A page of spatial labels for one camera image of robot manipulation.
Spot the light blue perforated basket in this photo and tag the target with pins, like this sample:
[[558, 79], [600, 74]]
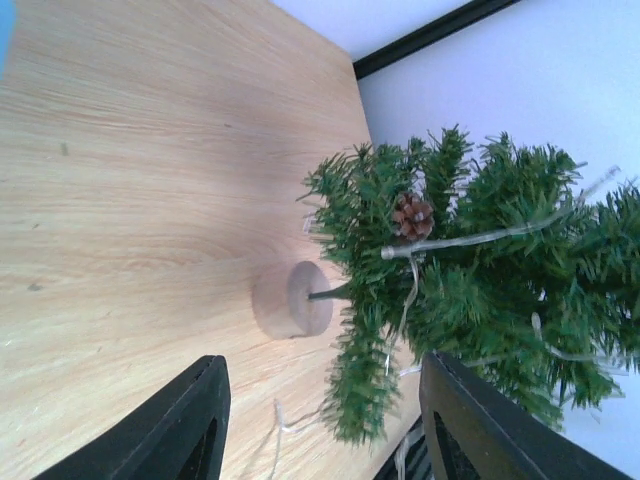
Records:
[[8, 16]]

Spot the small green christmas tree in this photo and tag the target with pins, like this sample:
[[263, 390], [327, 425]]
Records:
[[522, 278]]

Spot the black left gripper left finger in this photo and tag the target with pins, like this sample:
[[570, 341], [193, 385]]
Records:
[[178, 433]]

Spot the brown pine cone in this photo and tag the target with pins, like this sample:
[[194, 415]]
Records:
[[413, 217]]

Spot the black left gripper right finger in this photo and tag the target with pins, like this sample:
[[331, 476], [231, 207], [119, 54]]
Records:
[[472, 431]]

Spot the round wooden tree base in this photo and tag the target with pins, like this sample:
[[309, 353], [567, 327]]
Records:
[[281, 305]]

